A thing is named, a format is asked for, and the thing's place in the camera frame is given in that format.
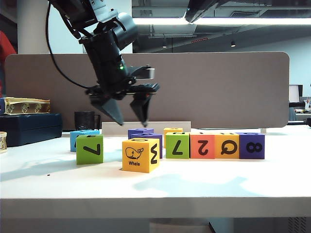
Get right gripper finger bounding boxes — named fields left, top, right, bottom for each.
left=184, top=0, right=207, bottom=24
left=201, top=0, right=225, bottom=18

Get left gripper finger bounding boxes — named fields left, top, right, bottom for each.
left=90, top=96, right=125, bottom=126
left=129, top=91, right=156, bottom=129

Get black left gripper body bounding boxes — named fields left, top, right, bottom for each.
left=84, top=82, right=160, bottom=102

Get purple giraffe number five block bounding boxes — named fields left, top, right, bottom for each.
left=131, top=133, right=163, bottom=159

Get yellow foam block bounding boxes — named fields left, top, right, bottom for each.
left=163, top=127, right=183, bottom=149

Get blue letter A block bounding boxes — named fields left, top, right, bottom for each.
left=69, top=130, right=101, bottom=153

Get green seven block duck print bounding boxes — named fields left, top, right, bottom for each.
left=76, top=134, right=104, bottom=166

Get yellow whale letter W block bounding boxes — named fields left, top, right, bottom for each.
left=121, top=137, right=160, bottom=173

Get yellow letter Q block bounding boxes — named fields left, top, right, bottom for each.
left=214, top=132, right=240, bottom=160

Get black mug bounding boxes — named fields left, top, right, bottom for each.
left=74, top=111, right=102, bottom=132

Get purple foam block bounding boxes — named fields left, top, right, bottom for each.
left=127, top=128, right=155, bottom=140

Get grey desk divider panel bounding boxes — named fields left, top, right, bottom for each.
left=4, top=51, right=290, bottom=129

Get green number seven block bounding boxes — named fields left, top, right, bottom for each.
left=165, top=132, right=190, bottom=160

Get red number two block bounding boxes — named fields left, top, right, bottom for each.
left=189, top=132, right=216, bottom=160

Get dark blue case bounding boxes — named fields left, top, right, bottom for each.
left=0, top=113, right=63, bottom=148

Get gold ornate box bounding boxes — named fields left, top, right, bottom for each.
left=4, top=97, right=52, bottom=115

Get white round pillar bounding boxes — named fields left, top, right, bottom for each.
left=17, top=0, right=50, bottom=54

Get purple number eight block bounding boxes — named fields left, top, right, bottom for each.
left=237, top=132, right=265, bottom=160

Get beige carved cup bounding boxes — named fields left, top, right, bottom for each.
left=0, top=132, right=8, bottom=154

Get person in red shirt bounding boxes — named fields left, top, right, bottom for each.
left=0, top=30, right=17, bottom=98

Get white background monitor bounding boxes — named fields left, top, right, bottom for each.
left=288, top=84, right=303, bottom=103

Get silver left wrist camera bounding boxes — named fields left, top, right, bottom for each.
left=142, top=65, right=156, bottom=81

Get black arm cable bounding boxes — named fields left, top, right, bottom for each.
left=45, top=2, right=98, bottom=89

